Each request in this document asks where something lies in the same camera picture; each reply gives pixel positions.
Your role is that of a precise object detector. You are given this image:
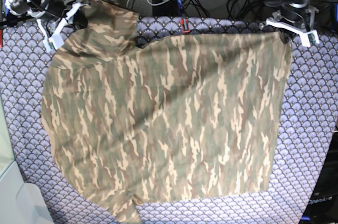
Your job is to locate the white plastic bin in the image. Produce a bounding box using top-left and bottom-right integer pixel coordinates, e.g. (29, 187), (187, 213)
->
(1, 108), (53, 223)

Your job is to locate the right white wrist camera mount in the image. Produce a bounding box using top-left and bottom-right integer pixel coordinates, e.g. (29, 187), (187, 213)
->
(36, 2), (84, 52)

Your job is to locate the camouflage T-shirt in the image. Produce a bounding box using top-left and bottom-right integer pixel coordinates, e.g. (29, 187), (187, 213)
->
(41, 0), (292, 223)

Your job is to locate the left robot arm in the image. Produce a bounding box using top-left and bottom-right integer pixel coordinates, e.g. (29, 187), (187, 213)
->
(276, 0), (319, 47)

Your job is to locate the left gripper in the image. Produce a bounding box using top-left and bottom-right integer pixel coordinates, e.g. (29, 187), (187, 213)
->
(278, 30), (290, 44)

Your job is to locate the black box under table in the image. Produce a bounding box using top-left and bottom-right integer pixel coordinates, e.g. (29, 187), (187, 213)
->
(152, 0), (179, 17)

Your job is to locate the red black clamp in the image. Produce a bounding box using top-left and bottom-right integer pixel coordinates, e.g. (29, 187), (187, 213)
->
(180, 17), (190, 34)

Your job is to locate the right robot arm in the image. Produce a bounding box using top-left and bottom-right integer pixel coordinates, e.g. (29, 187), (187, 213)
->
(1, 0), (76, 33)

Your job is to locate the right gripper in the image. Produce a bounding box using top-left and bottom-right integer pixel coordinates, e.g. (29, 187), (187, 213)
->
(67, 9), (88, 29)

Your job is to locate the black OpenArm case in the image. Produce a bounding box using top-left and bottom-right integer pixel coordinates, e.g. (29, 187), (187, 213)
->
(299, 132), (337, 223)

